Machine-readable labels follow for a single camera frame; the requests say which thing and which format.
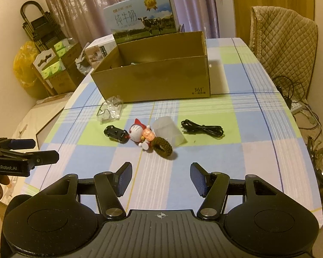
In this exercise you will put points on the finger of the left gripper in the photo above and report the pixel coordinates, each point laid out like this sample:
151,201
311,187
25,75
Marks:
38,158
20,144

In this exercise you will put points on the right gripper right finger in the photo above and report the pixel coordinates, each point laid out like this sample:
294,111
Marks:
212,187

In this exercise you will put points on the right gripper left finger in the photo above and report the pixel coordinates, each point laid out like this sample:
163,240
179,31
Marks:
109,187

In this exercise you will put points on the black toy car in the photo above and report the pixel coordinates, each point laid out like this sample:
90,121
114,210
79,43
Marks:
116,134

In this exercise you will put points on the red Doraemon figurine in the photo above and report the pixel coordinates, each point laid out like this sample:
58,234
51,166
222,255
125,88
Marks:
141,134

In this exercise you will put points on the checkered bedsheet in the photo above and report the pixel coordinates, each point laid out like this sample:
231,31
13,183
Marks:
260,137

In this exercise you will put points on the yellow plastic bag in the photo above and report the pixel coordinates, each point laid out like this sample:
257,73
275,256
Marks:
25,73

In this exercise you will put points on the clear plastic bag with hooks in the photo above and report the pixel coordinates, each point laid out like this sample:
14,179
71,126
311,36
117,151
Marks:
110,110

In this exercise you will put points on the translucent white plastic cup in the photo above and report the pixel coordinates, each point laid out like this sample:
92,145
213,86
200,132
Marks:
166,128

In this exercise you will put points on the tissue pack carton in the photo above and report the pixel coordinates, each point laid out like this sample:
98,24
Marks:
56,67

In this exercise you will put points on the white power strip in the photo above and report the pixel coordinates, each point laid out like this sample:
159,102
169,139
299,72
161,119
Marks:
296,107

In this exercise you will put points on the black folding rack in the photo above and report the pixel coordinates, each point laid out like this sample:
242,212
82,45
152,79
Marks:
44,31

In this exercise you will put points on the white appliance box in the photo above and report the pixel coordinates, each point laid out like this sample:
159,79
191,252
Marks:
96,51

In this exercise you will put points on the brown cardboard box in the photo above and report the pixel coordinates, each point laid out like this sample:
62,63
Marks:
164,67

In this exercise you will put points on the quilted beige cover chair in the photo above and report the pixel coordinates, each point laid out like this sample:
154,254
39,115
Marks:
285,43

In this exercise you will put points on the milk carton box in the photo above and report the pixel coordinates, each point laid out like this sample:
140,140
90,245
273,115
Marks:
131,20

